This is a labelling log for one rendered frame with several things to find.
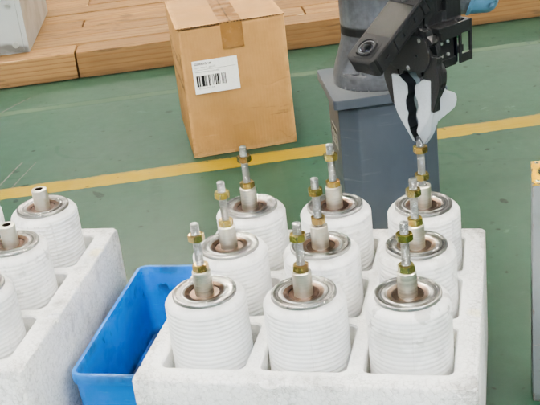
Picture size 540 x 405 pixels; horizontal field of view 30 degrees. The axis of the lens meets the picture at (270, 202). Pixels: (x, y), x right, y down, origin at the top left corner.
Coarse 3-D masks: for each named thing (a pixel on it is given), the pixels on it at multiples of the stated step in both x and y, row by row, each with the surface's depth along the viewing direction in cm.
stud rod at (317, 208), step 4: (312, 180) 121; (316, 180) 121; (312, 184) 121; (316, 184) 121; (312, 188) 122; (316, 188) 122; (316, 200) 122; (320, 200) 123; (316, 204) 122; (320, 204) 123; (316, 208) 123; (320, 208) 123; (316, 212) 123; (320, 212) 123; (316, 216) 123; (320, 216) 123
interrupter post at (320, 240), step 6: (312, 228) 123; (318, 228) 123; (324, 228) 123; (312, 234) 124; (318, 234) 123; (324, 234) 123; (312, 240) 124; (318, 240) 124; (324, 240) 124; (312, 246) 125; (318, 246) 124; (324, 246) 124
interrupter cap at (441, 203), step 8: (432, 192) 135; (400, 200) 134; (408, 200) 134; (432, 200) 134; (440, 200) 133; (448, 200) 132; (400, 208) 132; (408, 208) 132; (432, 208) 132; (440, 208) 131; (448, 208) 130; (424, 216) 129; (432, 216) 129
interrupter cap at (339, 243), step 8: (336, 232) 127; (336, 240) 126; (344, 240) 125; (304, 248) 125; (312, 248) 125; (328, 248) 124; (336, 248) 123; (344, 248) 123; (312, 256) 122; (320, 256) 122; (328, 256) 122; (336, 256) 122
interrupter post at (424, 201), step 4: (428, 184) 131; (420, 188) 131; (424, 188) 131; (428, 188) 131; (424, 192) 131; (428, 192) 131; (420, 196) 131; (424, 196) 131; (428, 196) 131; (420, 200) 131; (424, 200) 131; (428, 200) 131; (420, 204) 132; (424, 204) 131; (428, 204) 132; (420, 208) 132; (424, 208) 132
